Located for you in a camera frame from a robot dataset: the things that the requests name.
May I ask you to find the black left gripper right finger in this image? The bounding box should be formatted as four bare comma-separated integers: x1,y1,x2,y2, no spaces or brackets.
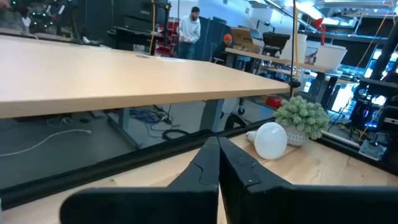
218,136,398,224

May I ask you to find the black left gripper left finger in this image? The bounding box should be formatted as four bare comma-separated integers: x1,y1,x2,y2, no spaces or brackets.
59,136,221,224

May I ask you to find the white lightbulb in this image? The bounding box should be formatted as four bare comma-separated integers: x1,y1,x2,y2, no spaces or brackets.
246,121,289,161

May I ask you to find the green potted succulent plant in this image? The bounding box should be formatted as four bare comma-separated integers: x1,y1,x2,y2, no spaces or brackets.
273,95,330,147

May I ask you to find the red floor object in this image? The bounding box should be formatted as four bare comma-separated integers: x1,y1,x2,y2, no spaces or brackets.
266,96,283,109

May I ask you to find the large beige desk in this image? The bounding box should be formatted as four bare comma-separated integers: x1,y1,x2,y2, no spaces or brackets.
0,34,292,147

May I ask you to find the light wooden workbench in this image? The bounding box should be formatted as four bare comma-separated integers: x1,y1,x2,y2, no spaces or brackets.
224,47,343,103

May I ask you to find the white bucket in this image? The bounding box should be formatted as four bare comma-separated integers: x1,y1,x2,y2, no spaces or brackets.
314,43,348,71

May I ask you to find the person sitting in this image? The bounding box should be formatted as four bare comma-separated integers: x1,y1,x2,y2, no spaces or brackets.
213,33,234,65

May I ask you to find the brown cardboard box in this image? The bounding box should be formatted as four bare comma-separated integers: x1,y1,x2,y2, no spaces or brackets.
230,27,262,54

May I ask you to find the person standing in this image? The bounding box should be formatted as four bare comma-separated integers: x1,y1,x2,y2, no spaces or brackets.
177,6,201,60

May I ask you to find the black coiled floor cable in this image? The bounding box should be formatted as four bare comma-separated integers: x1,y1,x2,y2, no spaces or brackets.
161,128,190,141

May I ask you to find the white floor cable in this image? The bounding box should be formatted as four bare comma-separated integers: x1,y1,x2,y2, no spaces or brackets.
0,128,93,158

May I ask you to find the black hanging cable with disc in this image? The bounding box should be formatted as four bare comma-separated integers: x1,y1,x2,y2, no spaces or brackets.
287,0,302,89

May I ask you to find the yellow hanging cable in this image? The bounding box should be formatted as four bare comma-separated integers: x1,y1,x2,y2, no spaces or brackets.
290,6,300,98

